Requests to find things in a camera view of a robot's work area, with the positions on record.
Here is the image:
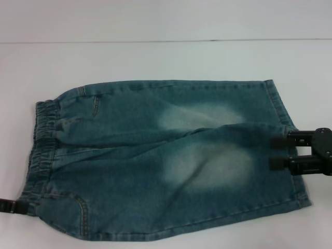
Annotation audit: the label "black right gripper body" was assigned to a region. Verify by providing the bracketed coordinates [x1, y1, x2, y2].
[312, 126, 332, 177]

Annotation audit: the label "blue denim shorts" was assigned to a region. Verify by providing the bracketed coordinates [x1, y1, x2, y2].
[25, 79, 312, 236]

